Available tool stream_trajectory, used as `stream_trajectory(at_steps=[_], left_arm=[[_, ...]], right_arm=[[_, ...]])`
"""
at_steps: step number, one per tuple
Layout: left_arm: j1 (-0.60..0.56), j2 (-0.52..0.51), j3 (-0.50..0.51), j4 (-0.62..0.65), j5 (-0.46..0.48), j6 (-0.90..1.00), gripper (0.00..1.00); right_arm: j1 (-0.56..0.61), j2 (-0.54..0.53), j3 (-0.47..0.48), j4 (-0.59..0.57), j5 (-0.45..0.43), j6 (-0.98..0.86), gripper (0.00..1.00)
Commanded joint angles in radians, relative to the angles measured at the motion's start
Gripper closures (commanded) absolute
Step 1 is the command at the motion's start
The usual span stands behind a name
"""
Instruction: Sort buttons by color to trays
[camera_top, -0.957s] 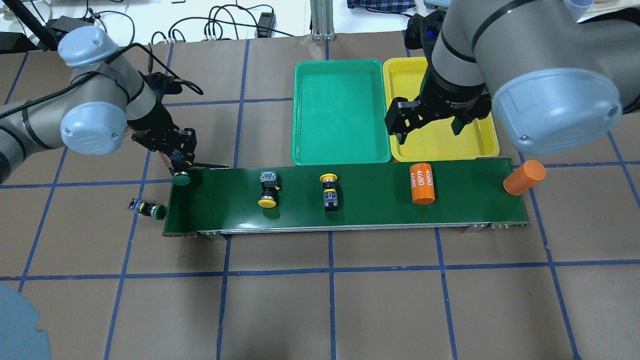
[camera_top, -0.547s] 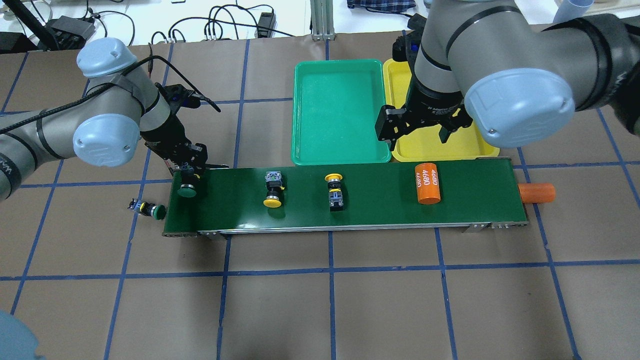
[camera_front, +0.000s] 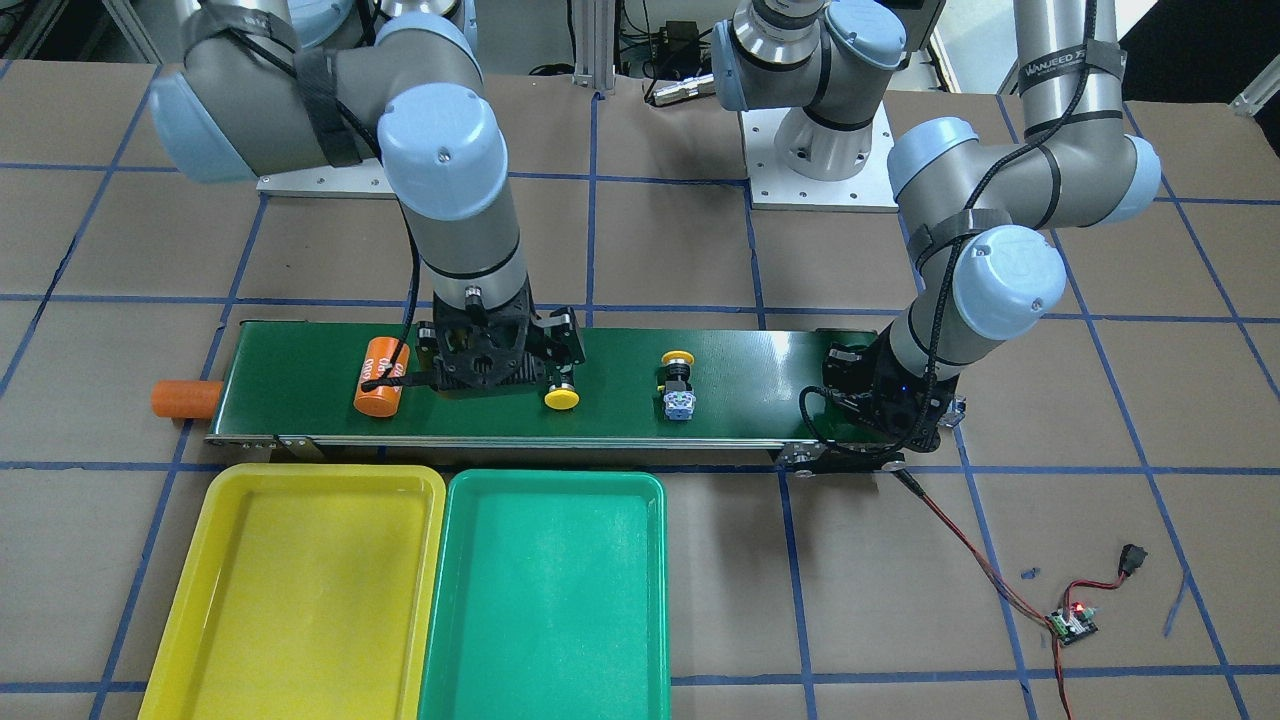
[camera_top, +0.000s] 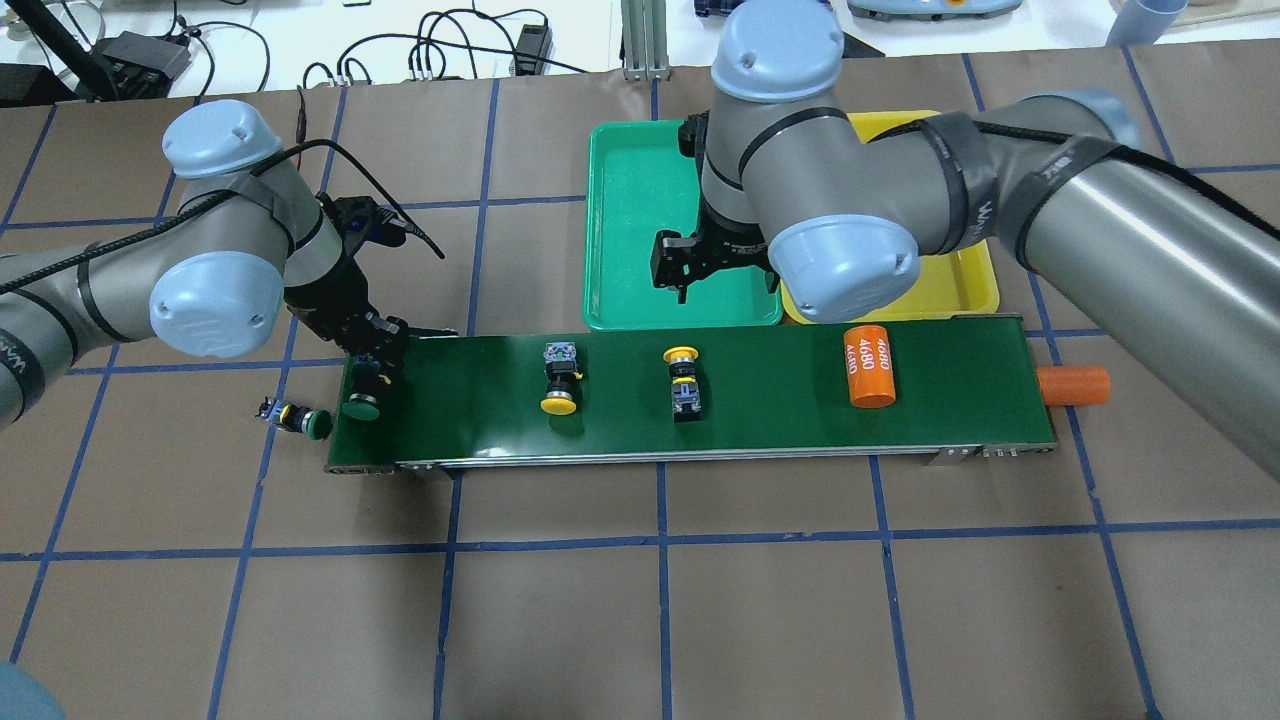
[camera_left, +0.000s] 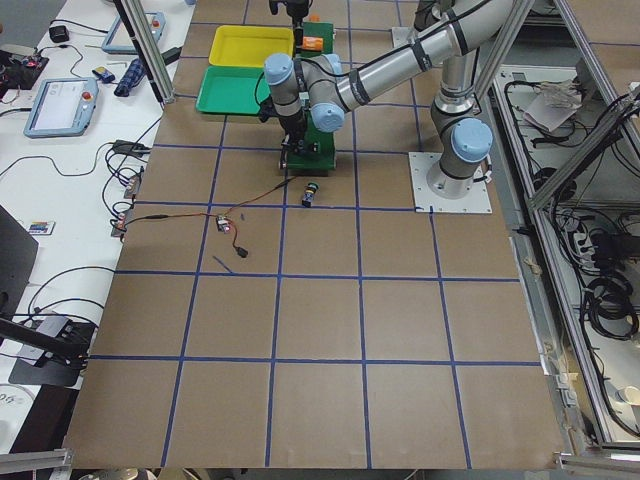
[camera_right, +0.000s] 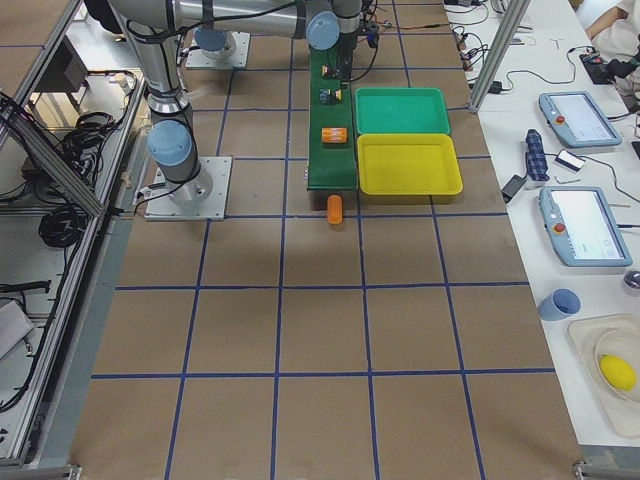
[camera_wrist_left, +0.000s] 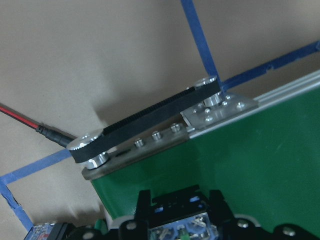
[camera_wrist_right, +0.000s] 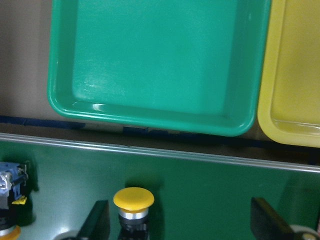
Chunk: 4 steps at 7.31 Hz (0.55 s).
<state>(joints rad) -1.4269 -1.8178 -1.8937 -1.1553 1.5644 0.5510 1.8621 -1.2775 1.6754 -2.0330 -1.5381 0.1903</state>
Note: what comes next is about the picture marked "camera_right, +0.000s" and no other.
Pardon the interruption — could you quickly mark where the aluminium frame post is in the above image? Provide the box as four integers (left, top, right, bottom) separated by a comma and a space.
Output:
468, 0, 530, 113

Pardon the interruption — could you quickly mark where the folded plaid umbrella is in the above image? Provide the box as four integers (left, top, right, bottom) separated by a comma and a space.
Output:
525, 129, 550, 190

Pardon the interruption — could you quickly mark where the near teach pendant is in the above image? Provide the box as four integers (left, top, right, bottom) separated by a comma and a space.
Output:
538, 186, 633, 267

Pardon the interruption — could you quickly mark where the yellow plastic tray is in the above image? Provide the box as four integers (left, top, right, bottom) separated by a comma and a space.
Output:
357, 134, 463, 196

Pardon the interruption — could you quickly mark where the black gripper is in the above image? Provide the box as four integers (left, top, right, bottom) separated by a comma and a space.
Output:
335, 42, 357, 83

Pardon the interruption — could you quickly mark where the blue plastic cup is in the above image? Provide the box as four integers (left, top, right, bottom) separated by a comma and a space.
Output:
538, 288, 581, 321

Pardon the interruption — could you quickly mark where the teach pendant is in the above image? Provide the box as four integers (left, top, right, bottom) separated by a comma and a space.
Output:
538, 91, 622, 148
538, 186, 633, 267

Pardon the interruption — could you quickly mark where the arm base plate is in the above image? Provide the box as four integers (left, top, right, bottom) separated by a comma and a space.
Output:
186, 29, 251, 70
144, 156, 233, 221

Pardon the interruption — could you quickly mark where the plain orange cylinder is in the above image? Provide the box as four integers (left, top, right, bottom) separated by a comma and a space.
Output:
326, 194, 343, 225

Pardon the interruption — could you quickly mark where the orange cylinder with 4680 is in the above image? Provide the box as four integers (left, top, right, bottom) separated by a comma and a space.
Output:
321, 127, 348, 144

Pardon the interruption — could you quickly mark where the far teach pendant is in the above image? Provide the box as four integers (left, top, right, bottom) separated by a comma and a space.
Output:
538, 91, 622, 148

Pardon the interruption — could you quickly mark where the green conveyor belt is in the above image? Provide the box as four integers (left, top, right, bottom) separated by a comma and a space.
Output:
307, 48, 357, 191

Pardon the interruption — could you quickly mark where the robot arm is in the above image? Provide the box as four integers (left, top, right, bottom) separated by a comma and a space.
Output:
166, 0, 363, 81
109, 1, 213, 207

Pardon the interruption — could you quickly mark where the green plastic tray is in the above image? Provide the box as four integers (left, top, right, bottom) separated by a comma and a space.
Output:
355, 87, 451, 135

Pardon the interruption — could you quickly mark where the yellow lemon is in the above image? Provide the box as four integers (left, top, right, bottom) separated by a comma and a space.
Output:
599, 354, 637, 391

